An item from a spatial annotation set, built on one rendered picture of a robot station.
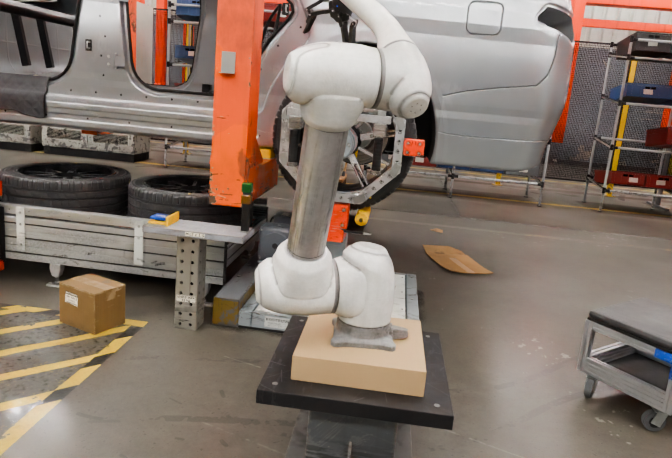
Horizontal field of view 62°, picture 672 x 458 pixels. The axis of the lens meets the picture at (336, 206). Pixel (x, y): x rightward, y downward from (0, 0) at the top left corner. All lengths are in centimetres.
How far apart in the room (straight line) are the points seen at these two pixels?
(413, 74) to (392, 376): 77
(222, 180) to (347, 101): 139
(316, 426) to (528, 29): 209
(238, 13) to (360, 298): 140
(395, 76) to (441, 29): 171
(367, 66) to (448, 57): 172
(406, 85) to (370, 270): 55
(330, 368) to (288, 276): 27
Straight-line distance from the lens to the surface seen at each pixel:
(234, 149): 247
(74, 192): 312
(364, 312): 155
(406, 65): 123
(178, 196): 280
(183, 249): 243
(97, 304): 249
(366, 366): 151
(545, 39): 297
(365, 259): 152
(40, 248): 307
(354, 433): 167
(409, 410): 148
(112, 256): 289
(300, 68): 117
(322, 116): 120
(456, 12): 291
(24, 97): 352
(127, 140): 731
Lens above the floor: 105
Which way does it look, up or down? 11 degrees down
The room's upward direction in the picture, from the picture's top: 5 degrees clockwise
